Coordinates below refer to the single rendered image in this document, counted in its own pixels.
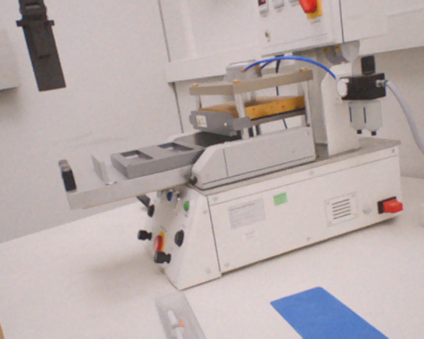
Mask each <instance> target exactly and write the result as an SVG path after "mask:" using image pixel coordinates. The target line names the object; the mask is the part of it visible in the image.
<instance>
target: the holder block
mask: <svg viewBox="0 0 424 339"><path fill-rule="evenodd" d="M205 150H207V148H203V147H202V146H198V145H194V144H191V143H187V142H184V141H179V140H176V141H171V142H167V143H161V144H157V145H151V146H147V147H141V148H140V149H135V150H130V151H125V152H121V153H114V154H112V155H110V158H111V162H112V165H113V166H114V167H115V168H116V169H117V170H118V171H120V172H121V174H123V175H124V176H125V177H126V178H128V179H132V178H138V177H141V176H146V175H149V174H156V172H161V171H164V170H170V169H174V168H177V167H183V166H186V165H191V164H195V163H196V162H197V161H198V159H199V158H200V156H201V155H202V154H203V153H204V151H205Z"/></svg>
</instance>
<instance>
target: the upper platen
mask: <svg viewBox="0 0 424 339"><path fill-rule="evenodd" d="M242 95H243V100H244V104H245V109H246V116H249V117H250V121H251V126H257V125H260V124H266V122H272V121H276V120H283V119H286V118H292V117H296V116H302V115H304V103H303V97H302V96H258V97H255V93H254V91H250V92H246V93H242ZM199 111H209V112H228V113H234V118H238V112H237V107H236V102H228V103H224V104H218V105H213V106H207V107H202V108H199Z"/></svg>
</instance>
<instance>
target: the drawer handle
mask: <svg viewBox="0 0 424 339"><path fill-rule="evenodd" d="M58 165H59V170H60V173H61V178H62V179H63V180H64V183H65V190H66V191H69V190H74V189H77V186H76V182H75V176H74V174H73V171H72V169H71V167H70V165H69V163H68V161H67V160H66V159H61V160H59V162H58Z"/></svg>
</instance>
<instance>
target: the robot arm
mask: <svg viewBox="0 0 424 339"><path fill-rule="evenodd" d="M17 1H19V5H20V8H19V12H20V14H21V15H22V17H21V20H17V21H15V24H16V26H17V27H22V31H23V34H24V38H25V42H26V44H27V47H28V53H29V56H30V62H31V65H32V70H33V74H34V76H35V78H36V84H37V87H38V91H39V92H42V91H49V90H54V89H62V88H66V87H67V84H65V78H64V75H63V69H62V66H61V61H60V57H59V52H58V48H57V46H56V42H55V36H54V33H53V30H52V26H55V21H54V20H49V19H48V15H47V14H46V13H47V11H48V10H47V6H46V5H45V4H44V0H17Z"/></svg>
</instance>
